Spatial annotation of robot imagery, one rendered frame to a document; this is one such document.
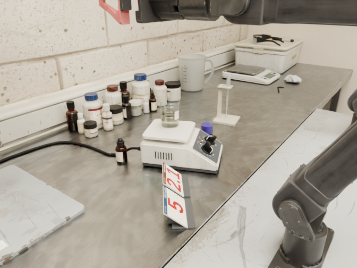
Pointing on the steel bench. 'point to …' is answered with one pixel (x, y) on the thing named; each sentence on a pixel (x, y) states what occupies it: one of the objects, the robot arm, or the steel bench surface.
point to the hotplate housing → (177, 155)
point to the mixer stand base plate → (30, 211)
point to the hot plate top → (172, 135)
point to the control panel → (204, 144)
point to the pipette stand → (220, 118)
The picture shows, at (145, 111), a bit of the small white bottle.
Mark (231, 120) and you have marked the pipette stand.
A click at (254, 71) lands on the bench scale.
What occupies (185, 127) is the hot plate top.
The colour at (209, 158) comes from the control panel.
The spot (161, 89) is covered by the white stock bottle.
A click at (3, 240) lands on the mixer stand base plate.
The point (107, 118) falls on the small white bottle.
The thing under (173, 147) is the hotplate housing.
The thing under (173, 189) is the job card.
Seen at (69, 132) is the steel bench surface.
